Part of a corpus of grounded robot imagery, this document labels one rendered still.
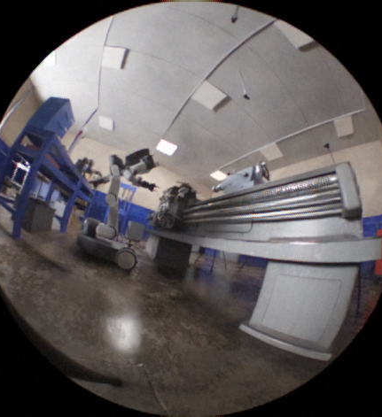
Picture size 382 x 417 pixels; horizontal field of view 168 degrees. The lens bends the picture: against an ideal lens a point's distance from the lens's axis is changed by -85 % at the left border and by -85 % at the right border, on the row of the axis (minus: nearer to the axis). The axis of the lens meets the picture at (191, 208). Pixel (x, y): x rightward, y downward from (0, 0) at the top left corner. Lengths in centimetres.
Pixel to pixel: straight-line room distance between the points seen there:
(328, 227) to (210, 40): 301
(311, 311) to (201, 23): 342
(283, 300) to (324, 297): 19
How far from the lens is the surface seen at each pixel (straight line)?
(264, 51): 305
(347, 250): 48
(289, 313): 65
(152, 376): 47
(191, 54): 308
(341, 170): 62
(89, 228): 148
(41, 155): 124
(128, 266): 125
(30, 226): 158
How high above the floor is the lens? 41
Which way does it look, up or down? 15 degrees up
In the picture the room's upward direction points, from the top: 13 degrees clockwise
